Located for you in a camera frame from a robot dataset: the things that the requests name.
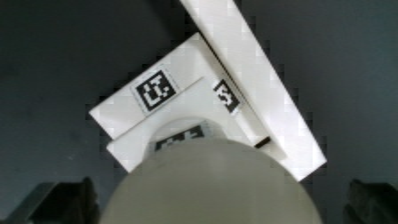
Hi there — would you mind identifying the white lamp bulb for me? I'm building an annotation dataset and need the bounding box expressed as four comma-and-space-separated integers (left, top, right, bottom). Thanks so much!
101, 119, 328, 224

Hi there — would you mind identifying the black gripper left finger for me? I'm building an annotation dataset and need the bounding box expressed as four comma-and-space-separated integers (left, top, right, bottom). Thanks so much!
0, 177, 99, 224

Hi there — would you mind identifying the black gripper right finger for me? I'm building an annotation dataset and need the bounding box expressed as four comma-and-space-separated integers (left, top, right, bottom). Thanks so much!
342, 179, 398, 224

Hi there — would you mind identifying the white lamp base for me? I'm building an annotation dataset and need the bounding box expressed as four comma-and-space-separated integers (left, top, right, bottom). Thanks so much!
90, 35, 286, 170

